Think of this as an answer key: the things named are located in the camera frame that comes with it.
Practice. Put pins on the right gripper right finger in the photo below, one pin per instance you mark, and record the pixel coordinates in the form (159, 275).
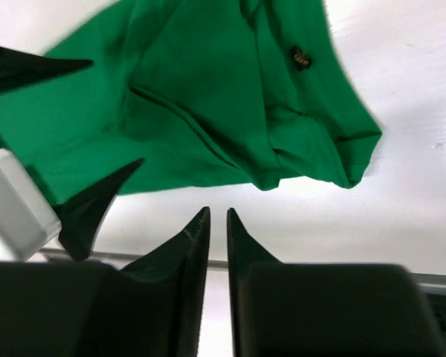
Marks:
(323, 309)

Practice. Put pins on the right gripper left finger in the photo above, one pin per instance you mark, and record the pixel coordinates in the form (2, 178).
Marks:
(151, 307)

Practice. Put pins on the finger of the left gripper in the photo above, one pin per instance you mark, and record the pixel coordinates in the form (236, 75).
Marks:
(19, 69)
(81, 216)

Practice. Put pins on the green t shirt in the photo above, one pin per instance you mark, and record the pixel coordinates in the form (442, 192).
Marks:
(207, 93)

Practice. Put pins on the aluminium table edge rail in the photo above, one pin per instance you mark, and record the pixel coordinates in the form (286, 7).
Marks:
(431, 283)

